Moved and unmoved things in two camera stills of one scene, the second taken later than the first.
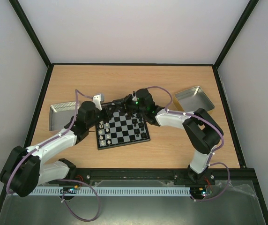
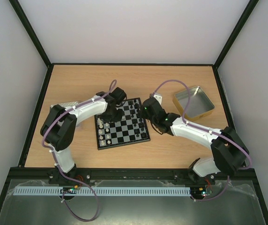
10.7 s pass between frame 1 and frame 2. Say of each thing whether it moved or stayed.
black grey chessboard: stayed
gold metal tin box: stayed
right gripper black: moved
